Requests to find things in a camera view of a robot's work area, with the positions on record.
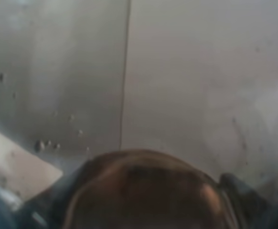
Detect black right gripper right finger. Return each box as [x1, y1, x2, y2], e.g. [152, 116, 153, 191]
[219, 173, 272, 229]

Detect smoky transparent water bottle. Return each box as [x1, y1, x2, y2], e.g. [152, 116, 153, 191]
[62, 149, 228, 229]

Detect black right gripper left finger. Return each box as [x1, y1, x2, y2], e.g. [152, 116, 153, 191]
[17, 167, 86, 229]

